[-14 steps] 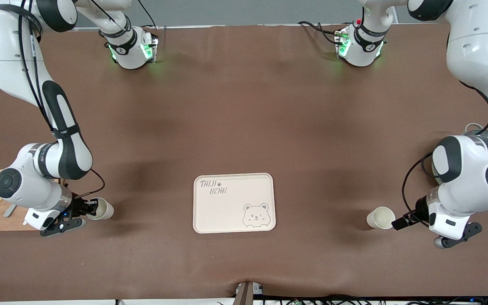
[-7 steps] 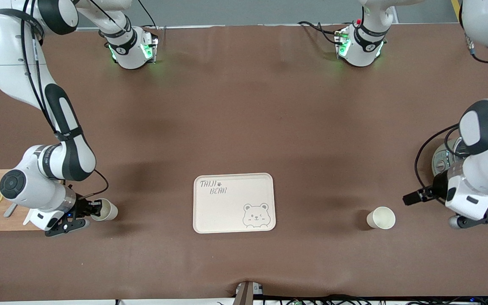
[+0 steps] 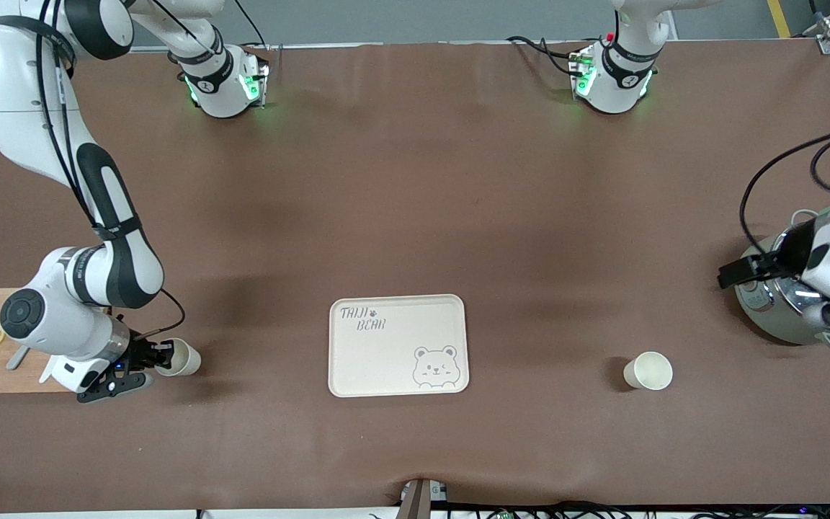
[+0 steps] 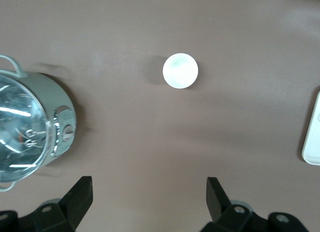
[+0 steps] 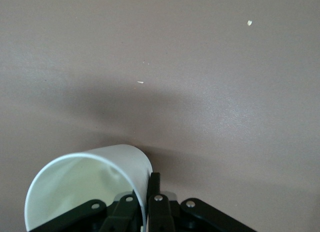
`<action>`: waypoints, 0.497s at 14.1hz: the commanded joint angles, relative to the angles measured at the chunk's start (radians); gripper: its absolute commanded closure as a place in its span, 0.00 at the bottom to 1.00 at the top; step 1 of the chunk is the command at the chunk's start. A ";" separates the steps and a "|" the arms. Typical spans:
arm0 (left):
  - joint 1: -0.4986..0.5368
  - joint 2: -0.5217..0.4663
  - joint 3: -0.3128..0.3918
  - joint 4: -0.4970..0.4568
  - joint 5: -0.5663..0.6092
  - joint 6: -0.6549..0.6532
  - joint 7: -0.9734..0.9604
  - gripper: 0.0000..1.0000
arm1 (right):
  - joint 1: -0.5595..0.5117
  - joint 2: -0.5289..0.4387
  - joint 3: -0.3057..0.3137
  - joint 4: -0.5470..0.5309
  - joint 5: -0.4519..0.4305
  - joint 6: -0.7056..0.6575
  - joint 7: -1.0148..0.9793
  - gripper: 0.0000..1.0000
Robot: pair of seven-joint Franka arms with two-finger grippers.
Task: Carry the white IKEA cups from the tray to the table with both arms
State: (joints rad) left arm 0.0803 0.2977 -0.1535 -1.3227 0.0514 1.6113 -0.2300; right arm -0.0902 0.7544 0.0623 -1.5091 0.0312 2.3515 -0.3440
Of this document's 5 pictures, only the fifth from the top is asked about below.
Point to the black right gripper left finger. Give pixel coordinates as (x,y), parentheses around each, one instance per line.
(117,217)

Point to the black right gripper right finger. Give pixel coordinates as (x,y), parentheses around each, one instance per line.
(162,214)

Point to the brown table mat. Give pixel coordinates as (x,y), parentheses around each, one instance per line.
(200,92)

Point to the thin white sliver crumb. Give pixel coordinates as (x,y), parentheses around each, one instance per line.
(140,82)

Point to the small white crumb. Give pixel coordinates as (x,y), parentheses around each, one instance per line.
(249,22)

